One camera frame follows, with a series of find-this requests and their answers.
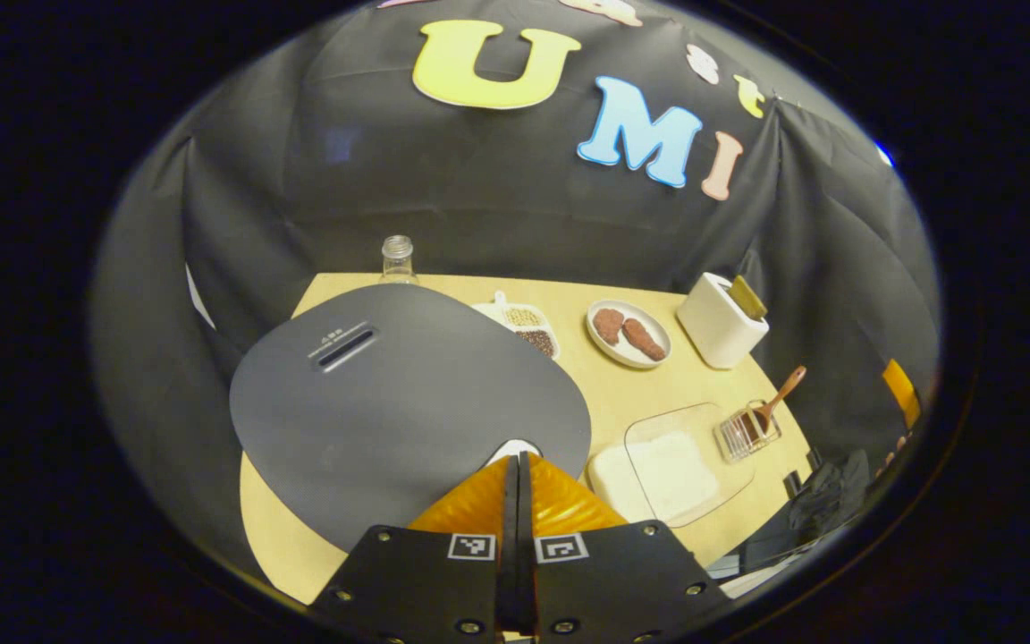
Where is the wire chopstick holder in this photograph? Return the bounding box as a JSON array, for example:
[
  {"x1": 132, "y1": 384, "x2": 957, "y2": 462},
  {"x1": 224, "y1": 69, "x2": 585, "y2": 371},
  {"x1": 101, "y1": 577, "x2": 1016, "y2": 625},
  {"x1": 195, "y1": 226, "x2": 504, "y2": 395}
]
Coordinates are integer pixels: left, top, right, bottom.
[{"x1": 714, "y1": 400, "x2": 782, "y2": 463}]

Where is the black backdrop cloth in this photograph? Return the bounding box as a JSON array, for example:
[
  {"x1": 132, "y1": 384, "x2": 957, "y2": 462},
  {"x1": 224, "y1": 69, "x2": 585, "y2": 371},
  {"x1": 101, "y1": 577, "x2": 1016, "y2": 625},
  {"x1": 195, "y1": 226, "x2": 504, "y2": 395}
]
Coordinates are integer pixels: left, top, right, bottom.
[{"x1": 90, "y1": 0, "x2": 941, "y2": 573}]

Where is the white divided bean dish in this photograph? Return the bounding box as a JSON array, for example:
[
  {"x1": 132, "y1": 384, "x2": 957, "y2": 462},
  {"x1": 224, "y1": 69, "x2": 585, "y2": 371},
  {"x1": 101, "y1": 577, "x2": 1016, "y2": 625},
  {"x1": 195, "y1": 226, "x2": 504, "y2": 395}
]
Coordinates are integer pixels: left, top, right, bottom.
[{"x1": 472, "y1": 291, "x2": 562, "y2": 360}]

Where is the white square container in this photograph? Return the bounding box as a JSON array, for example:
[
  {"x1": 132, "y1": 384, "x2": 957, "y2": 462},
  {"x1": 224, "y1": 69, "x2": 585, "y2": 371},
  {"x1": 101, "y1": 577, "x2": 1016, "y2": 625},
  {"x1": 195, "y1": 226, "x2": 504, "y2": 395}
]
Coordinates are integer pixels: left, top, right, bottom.
[{"x1": 676, "y1": 273, "x2": 771, "y2": 370}]

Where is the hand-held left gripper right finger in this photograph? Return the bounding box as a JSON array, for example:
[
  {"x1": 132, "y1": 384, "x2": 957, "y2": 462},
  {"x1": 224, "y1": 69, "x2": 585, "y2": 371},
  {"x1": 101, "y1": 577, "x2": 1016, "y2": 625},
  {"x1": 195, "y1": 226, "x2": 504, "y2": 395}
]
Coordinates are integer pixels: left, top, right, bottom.
[{"x1": 519, "y1": 452, "x2": 735, "y2": 640}]

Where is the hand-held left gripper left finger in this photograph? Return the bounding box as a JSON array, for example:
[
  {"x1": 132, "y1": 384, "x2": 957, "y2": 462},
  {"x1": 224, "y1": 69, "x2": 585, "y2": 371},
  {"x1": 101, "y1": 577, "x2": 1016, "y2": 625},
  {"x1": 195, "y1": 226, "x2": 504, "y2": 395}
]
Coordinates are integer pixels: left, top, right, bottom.
[{"x1": 309, "y1": 452, "x2": 520, "y2": 640}]

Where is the white round plate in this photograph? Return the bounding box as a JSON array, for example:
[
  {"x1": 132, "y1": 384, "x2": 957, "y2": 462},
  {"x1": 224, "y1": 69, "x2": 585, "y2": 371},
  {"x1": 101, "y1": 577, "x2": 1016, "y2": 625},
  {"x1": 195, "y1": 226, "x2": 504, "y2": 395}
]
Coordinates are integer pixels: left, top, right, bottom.
[{"x1": 586, "y1": 300, "x2": 673, "y2": 370}]

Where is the dark grey rice cooker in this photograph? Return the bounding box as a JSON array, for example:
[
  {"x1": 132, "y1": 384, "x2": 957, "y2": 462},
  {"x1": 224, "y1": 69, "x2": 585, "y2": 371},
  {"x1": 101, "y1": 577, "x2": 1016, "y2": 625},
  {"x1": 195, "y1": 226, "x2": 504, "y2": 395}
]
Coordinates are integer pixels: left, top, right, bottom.
[{"x1": 229, "y1": 284, "x2": 593, "y2": 555}]

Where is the clear glass bottle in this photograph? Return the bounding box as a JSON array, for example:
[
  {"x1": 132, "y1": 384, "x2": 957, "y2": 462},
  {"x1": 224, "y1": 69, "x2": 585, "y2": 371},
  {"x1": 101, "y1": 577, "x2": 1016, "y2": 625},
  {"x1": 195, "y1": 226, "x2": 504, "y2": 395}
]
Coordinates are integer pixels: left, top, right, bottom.
[{"x1": 379, "y1": 235, "x2": 418, "y2": 285}]

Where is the dark cloth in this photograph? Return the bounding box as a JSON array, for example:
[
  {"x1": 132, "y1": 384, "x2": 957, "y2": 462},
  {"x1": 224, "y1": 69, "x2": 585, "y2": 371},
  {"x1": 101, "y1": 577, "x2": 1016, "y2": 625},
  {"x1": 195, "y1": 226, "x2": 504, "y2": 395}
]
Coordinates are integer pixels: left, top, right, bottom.
[{"x1": 788, "y1": 447, "x2": 874, "y2": 542}]

